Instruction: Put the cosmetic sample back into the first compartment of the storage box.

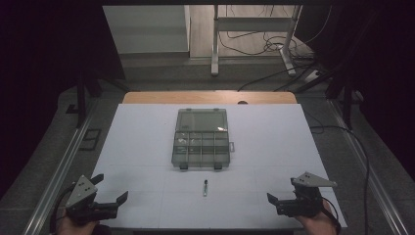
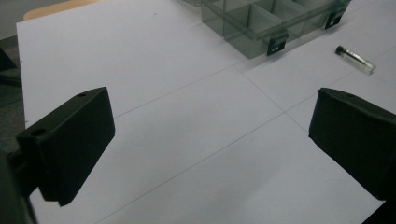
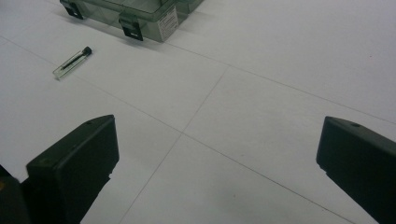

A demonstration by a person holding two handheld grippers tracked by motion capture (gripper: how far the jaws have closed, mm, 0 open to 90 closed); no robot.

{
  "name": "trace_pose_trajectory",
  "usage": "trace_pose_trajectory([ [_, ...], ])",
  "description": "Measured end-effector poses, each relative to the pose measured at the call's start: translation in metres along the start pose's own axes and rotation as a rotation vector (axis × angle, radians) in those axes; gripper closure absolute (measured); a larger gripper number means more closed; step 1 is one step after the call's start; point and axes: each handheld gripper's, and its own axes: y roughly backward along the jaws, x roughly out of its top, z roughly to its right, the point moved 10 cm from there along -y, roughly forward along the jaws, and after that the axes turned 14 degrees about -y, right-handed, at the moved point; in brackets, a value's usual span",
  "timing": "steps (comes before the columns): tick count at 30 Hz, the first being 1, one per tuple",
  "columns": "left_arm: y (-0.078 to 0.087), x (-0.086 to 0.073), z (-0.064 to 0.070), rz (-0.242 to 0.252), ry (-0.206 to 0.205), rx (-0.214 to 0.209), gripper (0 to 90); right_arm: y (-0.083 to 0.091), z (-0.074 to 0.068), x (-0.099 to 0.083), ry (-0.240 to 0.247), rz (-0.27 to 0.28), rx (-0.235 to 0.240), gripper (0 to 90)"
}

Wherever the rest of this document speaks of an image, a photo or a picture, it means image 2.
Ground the clear plastic compartment organizer box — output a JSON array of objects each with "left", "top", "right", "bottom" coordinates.
[{"left": 181, "top": 0, "right": 353, "bottom": 60}]

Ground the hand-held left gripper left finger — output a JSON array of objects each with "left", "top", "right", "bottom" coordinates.
[{"left": 7, "top": 86, "right": 116, "bottom": 207}]

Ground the small glass vial black cap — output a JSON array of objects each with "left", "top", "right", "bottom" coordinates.
[{"left": 334, "top": 45, "right": 376, "bottom": 76}]

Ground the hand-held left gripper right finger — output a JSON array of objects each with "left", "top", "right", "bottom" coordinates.
[{"left": 308, "top": 87, "right": 396, "bottom": 202}]

